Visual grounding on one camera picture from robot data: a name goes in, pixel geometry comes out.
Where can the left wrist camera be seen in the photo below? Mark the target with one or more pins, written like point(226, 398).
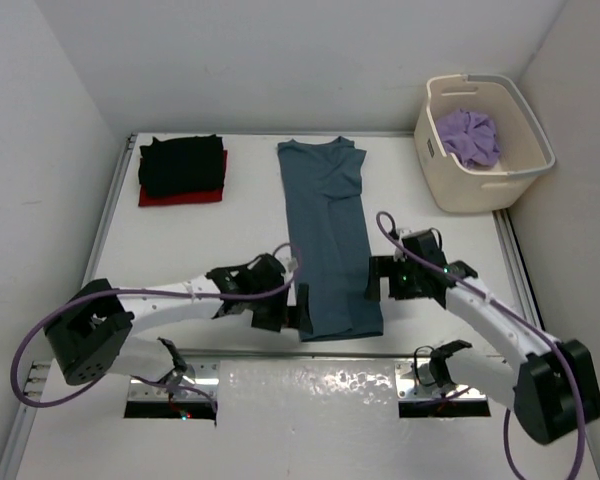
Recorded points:
point(291, 264)

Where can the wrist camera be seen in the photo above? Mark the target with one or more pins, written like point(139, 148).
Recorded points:
point(402, 237)
point(291, 264)

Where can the black t-shirt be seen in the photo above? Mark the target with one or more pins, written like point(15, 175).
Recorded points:
point(185, 146)

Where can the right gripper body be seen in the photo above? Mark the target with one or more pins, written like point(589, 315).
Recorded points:
point(402, 283)

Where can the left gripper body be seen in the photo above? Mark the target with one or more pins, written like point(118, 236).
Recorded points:
point(273, 310)

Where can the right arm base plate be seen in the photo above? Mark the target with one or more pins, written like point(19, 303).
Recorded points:
point(414, 384)

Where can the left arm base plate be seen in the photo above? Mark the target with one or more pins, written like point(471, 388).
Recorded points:
point(200, 382)

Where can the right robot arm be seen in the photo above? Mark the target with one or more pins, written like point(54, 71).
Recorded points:
point(550, 385)

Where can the red t-shirt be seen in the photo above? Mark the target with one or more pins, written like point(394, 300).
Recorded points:
point(180, 197)

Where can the purple t-shirt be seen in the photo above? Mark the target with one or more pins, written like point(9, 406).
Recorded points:
point(471, 136)

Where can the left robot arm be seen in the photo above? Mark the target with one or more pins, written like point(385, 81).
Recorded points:
point(97, 332)

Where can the cream laundry basket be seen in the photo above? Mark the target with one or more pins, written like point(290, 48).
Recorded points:
point(525, 152)

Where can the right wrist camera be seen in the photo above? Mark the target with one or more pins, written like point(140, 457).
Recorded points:
point(402, 237)

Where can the blue-grey t-shirt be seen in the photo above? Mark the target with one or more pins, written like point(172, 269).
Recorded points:
point(326, 224)

